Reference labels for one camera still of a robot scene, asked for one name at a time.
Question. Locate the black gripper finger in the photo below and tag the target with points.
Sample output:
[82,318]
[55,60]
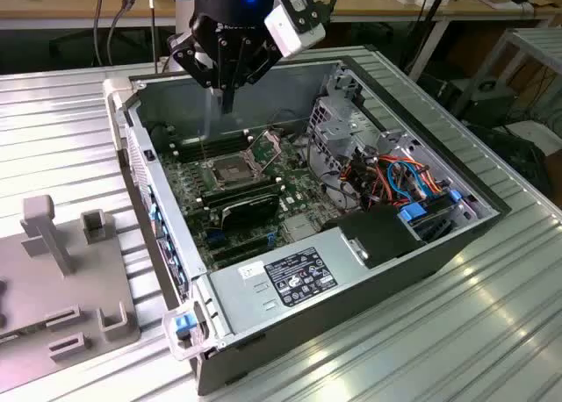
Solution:
[189,53]
[259,62]

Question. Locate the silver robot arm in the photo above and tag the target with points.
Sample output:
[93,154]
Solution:
[183,11]

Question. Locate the black RAM slot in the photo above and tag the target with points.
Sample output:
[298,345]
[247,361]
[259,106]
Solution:
[243,196]
[217,150]
[213,144]
[211,138]
[239,188]

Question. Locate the CPU socket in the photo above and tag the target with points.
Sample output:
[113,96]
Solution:
[230,174]

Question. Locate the black expansion slot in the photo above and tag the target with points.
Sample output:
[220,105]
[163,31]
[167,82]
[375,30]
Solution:
[239,250]

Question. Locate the silver drive cage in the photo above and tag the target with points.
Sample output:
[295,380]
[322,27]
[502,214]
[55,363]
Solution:
[338,130]

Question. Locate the wooden desk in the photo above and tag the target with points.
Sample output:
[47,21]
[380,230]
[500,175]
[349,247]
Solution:
[461,9]
[66,2]

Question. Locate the green motherboard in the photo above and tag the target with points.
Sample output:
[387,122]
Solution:
[184,187]

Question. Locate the black plastic bay cover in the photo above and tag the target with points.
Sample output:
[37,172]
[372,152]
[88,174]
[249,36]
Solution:
[377,235]

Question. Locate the blue disk carrier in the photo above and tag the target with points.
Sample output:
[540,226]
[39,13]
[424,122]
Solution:
[417,211]

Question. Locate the silver power supply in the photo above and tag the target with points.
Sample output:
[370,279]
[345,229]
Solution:
[246,296]

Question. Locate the blue case latch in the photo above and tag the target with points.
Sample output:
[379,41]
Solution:
[183,323]

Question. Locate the open black PC case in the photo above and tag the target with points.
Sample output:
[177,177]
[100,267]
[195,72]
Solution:
[307,332]

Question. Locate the grey parts rack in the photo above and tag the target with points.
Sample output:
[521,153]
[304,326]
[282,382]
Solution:
[44,288]

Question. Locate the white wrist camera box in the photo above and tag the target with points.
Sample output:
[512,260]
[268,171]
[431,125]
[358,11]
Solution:
[290,29]

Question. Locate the white metal shelf frame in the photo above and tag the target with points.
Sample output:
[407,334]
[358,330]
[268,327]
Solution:
[527,46]

